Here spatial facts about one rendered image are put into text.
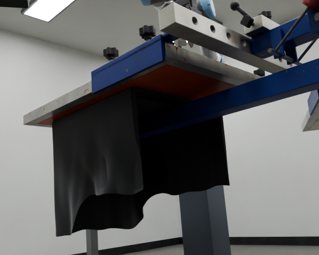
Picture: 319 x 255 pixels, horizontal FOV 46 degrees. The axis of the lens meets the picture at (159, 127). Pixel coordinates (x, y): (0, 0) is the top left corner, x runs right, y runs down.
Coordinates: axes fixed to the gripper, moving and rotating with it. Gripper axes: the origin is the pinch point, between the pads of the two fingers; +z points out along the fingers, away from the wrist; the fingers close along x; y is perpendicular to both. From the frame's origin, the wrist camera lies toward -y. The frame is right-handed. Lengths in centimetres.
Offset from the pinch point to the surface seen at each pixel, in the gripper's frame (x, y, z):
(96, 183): 25, -20, 44
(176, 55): -18.1, -25.1, 16.8
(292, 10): 107, 357, -192
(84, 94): 17.5, -28.6, 17.2
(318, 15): -46.3, -4.9, 11.7
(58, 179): 47, -21, 40
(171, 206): 368, 369, 45
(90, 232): 76, 11, 61
